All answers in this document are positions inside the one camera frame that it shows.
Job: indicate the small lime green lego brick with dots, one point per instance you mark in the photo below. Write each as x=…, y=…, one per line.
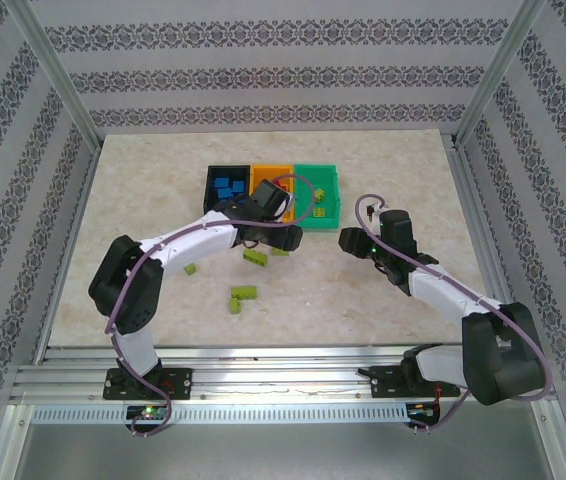
x=320, y=212
x=189, y=269
x=279, y=252
x=234, y=305
x=320, y=194

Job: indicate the long lime green lego brick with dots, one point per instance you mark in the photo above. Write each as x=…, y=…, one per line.
x=255, y=257
x=244, y=292

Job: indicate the blue lego brick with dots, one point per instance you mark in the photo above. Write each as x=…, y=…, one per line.
x=221, y=181
x=224, y=194
x=237, y=187

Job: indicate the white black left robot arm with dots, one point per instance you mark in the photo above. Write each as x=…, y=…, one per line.
x=188, y=245

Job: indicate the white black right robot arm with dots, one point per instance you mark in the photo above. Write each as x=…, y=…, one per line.
x=453, y=295

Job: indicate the green plastic bin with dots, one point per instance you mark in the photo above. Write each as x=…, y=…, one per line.
x=330, y=200

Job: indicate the yellow plastic bin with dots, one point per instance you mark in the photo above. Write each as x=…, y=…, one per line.
x=263, y=174

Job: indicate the black plastic bin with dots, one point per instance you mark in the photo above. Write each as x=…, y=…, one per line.
x=210, y=192

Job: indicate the grey metal base panel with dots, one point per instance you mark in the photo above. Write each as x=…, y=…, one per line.
x=283, y=450

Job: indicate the aluminium side rail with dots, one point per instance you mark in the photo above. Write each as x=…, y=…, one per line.
x=485, y=250
x=67, y=250

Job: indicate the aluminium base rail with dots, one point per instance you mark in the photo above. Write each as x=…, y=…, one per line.
x=288, y=375

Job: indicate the aluminium frame post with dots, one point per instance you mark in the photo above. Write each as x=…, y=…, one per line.
x=57, y=75
x=495, y=75

